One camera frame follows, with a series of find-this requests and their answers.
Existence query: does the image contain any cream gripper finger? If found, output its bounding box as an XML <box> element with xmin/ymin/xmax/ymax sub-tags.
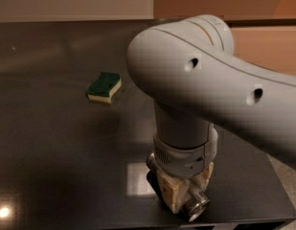
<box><xmin>202</xmin><ymin>162</ymin><xmax>214</xmax><ymax>187</ymax></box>
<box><xmin>156</xmin><ymin>170</ymin><xmax>190</xmax><ymax>214</ymax></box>

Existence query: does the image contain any silver blue redbull can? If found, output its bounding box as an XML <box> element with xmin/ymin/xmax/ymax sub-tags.
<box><xmin>146</xmin><ymin>152</ymin><xmax>211</xmax><ymax>223</ymax></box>

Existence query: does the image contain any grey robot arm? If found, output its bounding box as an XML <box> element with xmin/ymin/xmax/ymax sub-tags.
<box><xmin>126</xmin><ymin>15</ymin><xmax>296</xmax><ymax>220</ymax></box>

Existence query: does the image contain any green yellow sponge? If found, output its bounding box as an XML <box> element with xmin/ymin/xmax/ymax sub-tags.
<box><xmin>86</xmin><ymin>72</ymin><xmax>122</xmax><ymax>104</ymax></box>

